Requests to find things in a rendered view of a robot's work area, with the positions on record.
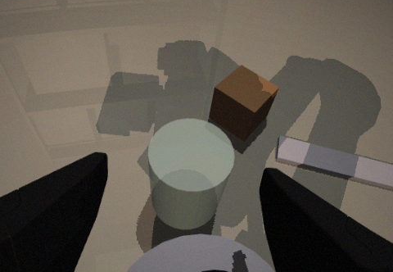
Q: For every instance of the white flat bar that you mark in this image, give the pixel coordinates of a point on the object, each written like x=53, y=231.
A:
x=334, y=162

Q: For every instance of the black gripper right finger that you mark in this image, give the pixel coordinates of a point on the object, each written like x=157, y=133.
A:
x=307, y=234

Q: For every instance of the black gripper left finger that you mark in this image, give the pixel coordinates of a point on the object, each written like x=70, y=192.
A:
x=45, y=224

